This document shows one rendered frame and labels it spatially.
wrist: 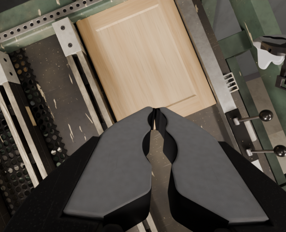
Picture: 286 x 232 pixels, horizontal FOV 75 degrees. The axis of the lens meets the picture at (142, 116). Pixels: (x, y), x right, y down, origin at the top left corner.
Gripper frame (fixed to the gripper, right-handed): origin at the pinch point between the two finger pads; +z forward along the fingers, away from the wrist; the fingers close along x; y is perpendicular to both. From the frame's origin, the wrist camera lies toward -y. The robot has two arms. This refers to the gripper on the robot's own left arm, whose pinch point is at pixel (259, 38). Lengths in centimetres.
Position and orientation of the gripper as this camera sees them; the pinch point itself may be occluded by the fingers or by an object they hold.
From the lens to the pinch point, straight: 50.1
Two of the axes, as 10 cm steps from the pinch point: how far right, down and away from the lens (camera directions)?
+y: 1.8, 8.3, 5.2
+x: 9.4, -3.0, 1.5
